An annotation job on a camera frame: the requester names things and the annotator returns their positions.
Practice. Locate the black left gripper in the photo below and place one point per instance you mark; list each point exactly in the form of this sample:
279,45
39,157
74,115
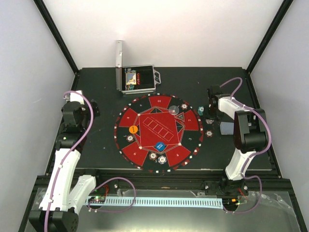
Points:
95,108

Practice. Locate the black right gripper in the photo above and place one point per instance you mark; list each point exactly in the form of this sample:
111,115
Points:
217,118

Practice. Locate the purple white chip stack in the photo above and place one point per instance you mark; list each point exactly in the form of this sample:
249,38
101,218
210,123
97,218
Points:
209,121

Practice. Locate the brown white chip stack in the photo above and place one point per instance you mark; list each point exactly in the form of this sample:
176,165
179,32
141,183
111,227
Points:
209,133

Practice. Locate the black triangular token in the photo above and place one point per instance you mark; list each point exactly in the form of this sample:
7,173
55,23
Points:
180,116

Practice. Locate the clear round dealer puck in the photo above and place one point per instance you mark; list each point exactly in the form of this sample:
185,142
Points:
174,110

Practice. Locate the orange round button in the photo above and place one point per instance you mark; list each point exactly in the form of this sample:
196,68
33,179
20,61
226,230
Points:
133,129

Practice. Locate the blue small blind button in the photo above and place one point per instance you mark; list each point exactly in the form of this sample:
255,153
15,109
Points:
160,146

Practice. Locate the blue white chip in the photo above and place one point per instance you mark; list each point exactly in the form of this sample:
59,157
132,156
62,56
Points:
162,160

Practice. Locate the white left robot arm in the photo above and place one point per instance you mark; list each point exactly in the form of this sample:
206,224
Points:
60,207

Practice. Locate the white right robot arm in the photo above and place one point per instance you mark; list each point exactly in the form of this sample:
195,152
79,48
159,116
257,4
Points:
251,135

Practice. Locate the green poker chip stack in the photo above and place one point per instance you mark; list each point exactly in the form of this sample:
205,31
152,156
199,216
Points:
200,111

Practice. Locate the grey card deck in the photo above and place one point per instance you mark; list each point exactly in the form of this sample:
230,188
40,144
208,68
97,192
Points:
227,128

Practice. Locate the card pack in case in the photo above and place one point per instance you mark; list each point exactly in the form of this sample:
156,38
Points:
131,78

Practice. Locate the open aluminium poker case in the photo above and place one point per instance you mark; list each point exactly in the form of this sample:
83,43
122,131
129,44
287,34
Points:
147,77

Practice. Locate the round red black poker mat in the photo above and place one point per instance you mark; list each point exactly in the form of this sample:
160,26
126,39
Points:
150,113

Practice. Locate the small green circuit board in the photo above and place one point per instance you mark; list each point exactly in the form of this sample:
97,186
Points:
96,199

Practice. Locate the light blue cable duct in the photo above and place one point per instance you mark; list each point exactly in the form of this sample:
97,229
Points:
160,202

